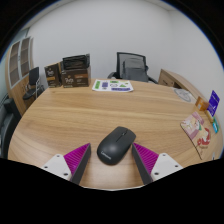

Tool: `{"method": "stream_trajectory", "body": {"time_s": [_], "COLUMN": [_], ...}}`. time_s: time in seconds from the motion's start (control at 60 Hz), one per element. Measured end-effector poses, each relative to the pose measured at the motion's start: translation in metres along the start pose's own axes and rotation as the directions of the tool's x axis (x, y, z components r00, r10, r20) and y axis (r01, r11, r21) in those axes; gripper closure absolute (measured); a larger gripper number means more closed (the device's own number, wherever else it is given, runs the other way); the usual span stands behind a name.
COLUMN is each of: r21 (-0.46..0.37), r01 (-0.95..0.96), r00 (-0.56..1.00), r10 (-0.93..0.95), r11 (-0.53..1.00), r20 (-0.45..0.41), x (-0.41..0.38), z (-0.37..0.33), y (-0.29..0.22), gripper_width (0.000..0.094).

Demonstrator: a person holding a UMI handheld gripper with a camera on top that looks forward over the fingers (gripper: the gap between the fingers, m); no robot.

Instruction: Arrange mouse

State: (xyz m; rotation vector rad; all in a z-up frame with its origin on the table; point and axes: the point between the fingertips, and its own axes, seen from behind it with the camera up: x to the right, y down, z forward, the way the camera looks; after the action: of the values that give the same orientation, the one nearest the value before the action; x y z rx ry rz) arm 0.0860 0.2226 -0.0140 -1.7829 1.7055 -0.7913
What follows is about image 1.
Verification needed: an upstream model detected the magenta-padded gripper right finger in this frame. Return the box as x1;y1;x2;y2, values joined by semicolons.
131;142;184;186

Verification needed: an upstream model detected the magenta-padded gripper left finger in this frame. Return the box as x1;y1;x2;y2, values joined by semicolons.
41;142;92;186

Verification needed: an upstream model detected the black computer mouse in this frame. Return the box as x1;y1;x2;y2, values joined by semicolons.
96;125;137;166

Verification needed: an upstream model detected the cartoon print mouse pad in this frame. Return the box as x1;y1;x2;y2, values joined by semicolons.
180;110;212;161

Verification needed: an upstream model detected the black leather armchair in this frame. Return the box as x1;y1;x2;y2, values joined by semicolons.
0;98;23;159

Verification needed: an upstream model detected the green tissue pack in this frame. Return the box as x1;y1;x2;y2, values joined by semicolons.
211;117;220;134

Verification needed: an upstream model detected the orange cardboard box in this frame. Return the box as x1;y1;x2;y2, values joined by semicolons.
194;96;210;112

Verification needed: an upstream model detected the purple card package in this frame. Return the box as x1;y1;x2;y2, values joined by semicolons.
206;89;221;118

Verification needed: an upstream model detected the wooden side desk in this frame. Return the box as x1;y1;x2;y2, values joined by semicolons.
157;68;201;101

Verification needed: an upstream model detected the black visitor chair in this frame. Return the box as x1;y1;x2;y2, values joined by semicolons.
22;66;45;101

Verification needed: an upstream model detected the white printed paper sheet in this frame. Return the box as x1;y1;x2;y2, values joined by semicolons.
91;78;134;93

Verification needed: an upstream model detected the grey backpack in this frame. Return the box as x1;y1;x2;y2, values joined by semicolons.
120;58;150;83

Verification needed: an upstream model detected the wooden shelf unit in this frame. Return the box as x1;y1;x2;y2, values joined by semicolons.
4;35;36;116

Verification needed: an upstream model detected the black open box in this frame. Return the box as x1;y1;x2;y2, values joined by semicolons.
61;53;91;71

